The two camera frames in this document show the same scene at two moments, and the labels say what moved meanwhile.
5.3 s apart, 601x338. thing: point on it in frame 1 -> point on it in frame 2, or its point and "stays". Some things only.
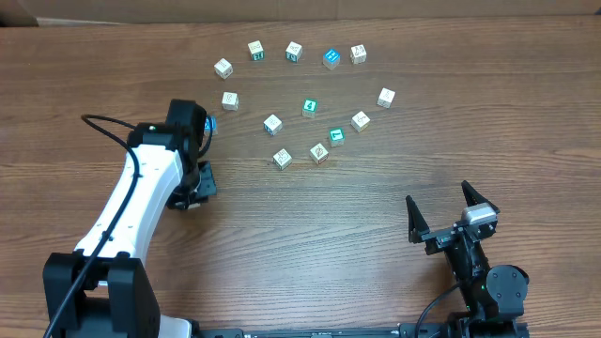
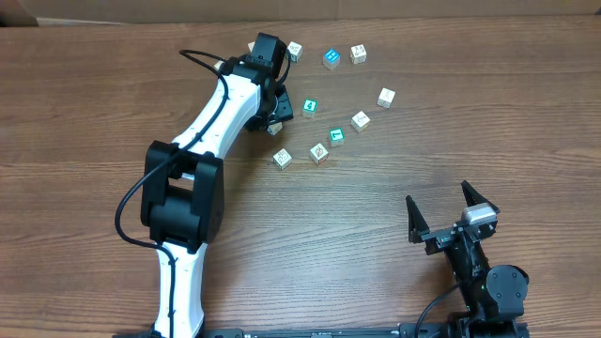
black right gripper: (439, 238) stays
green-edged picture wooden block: (282, 160) stays
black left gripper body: (185, 194) -> (279, 105)
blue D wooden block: (272, 125) stays
